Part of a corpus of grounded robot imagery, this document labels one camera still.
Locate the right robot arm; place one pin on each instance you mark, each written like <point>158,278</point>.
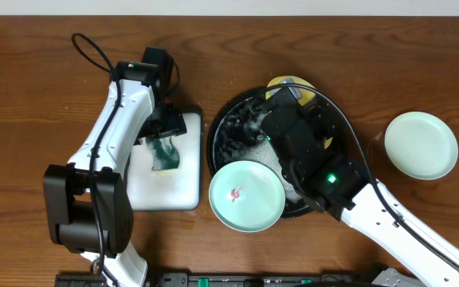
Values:
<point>382,218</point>

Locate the green sponge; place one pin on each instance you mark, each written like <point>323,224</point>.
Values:
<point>165,155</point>

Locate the black tray with foam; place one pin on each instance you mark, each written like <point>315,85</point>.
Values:
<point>176,189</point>

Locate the round black tray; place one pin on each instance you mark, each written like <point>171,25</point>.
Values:
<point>237,135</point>

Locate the yellow plate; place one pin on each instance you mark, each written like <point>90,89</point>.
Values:
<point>307,97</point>

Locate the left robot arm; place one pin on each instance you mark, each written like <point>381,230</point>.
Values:
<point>87,205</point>

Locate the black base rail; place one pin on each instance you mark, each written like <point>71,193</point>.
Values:
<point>382,277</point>

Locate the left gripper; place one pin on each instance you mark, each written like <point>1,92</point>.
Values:
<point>170,130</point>

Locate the light green plate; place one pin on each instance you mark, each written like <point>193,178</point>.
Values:
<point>421,145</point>
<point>247,196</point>

